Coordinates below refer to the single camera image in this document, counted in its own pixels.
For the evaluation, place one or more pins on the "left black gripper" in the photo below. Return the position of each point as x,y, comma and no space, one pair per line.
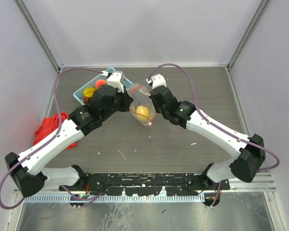
126,100

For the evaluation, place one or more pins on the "aluminium frame rail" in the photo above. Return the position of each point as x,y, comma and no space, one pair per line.
261,182

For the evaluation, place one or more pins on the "red orange peach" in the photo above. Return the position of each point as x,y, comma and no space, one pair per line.
99,83

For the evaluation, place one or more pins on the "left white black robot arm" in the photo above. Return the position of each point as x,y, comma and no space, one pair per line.
28,169

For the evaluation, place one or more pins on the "red crumpled cloth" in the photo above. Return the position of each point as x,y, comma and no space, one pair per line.
48,125

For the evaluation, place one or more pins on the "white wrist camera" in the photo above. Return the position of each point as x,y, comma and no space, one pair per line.
156,81
114,79

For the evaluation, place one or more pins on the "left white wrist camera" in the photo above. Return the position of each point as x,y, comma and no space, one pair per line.
114,79

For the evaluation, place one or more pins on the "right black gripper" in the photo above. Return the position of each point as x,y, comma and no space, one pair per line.
151,96

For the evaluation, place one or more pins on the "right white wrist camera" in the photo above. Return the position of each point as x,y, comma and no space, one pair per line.
156,81

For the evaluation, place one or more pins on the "yellow mango slice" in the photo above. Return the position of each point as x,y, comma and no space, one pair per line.
88,92

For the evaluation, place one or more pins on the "clear orange zip top bag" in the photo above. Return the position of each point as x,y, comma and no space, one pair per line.
140,95

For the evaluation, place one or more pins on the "white slotted cable duct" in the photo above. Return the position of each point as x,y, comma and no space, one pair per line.
162,198

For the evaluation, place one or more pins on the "yellow pear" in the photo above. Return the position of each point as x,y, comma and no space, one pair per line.
142,113

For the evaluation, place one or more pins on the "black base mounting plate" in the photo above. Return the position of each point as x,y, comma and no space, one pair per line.
115,184

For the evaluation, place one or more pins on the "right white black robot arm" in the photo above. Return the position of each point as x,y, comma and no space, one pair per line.
247,154

